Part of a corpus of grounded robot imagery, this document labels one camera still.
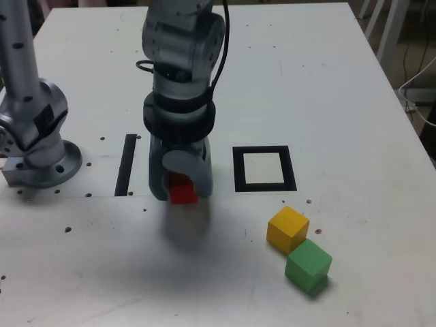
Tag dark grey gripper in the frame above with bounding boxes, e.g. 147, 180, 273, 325
149, 135, 213, 201

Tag red cube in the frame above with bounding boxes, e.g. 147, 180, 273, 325
168, 172, 200, 206

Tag yellow cube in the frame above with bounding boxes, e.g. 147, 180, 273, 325
266, 205, 311, 255

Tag green cube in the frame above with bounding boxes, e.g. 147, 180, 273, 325
284, 238, 333, 294

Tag black tape square outline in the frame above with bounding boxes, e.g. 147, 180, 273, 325
232, 145, 298, 193

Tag black tape strip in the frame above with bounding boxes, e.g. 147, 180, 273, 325
114, 134, 138, 198

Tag thin white furniture leg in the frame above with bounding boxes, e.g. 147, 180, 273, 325
357, 0, 373, 20

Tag white cable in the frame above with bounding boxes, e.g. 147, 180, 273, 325
397, 56, 436, 127

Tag white furniture frame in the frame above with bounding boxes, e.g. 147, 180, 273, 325
364, 0, 410, 65

